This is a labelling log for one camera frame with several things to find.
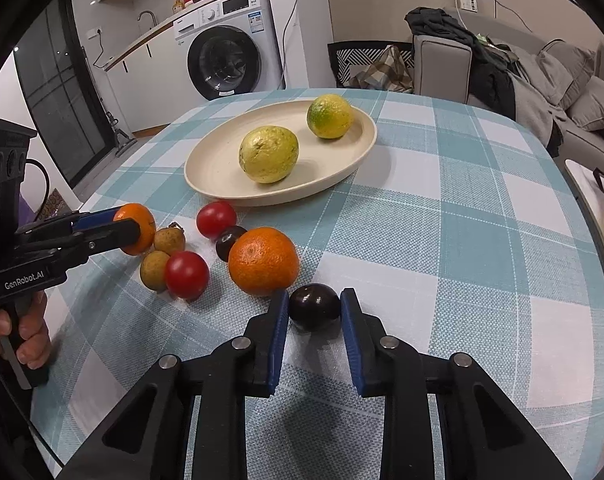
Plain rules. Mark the dark clothes pile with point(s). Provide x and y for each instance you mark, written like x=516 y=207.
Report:
x=441 y=22

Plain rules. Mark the grey hoodie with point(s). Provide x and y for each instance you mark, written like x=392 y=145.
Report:
x=531 y=85

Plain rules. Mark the red cherry tomato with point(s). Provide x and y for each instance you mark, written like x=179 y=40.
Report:
x=216 y=219
x=186 y=275

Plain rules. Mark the cream round plate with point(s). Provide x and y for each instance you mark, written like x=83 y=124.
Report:
x=332 y=160

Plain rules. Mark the grey sofa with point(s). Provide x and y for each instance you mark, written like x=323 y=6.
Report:
x=441 y=65

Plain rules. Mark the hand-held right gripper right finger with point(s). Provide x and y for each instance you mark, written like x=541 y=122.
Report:
x=352 y=345

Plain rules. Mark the dark glass sliding door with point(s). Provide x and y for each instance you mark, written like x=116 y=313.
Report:
x=57 y=100

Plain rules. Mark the black patterned chair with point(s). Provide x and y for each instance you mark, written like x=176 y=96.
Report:
x=342 y=65

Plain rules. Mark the orange mandarin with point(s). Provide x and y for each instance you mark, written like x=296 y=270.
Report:
x=144 y=225
x=264 y=261

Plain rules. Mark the dark plum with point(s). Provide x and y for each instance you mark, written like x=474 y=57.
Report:
x=228 y=245

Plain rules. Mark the person's left hand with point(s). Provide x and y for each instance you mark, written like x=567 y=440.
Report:
x=34 y=340

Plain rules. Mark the yellow guava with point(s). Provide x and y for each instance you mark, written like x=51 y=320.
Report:
x=268 y=155

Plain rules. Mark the plaid cloth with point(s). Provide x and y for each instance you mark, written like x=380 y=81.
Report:
x=381 y=72

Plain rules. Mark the grey sofa cushion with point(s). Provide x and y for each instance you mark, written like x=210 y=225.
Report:
x=564 y=72
x=596 y=105

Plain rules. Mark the dark purple grape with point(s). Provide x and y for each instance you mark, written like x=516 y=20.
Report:
x=314 y=306

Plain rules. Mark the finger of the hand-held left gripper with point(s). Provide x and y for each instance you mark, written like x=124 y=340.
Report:
x=114 y=237
x=97 y=218

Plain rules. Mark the teal checkered tablecloth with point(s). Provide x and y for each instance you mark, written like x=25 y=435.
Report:
x=456 y=210

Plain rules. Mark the chrome faucet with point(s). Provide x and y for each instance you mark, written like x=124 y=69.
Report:
x=152 y=17

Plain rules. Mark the white washing machine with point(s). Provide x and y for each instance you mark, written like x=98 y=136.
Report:
x=202 y=25

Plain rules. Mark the green yellow citrus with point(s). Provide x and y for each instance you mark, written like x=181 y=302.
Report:
x=330 y=116

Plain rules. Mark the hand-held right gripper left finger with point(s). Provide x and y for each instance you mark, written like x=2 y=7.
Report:
x=280 y=340

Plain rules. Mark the kitchen counter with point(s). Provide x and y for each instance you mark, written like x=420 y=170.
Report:
x=147 y=60

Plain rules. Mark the yellow bottle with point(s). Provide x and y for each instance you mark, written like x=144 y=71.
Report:
x=178 y=6

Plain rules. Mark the brown longan with stem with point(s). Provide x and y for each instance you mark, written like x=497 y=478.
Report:
x=169 y=241

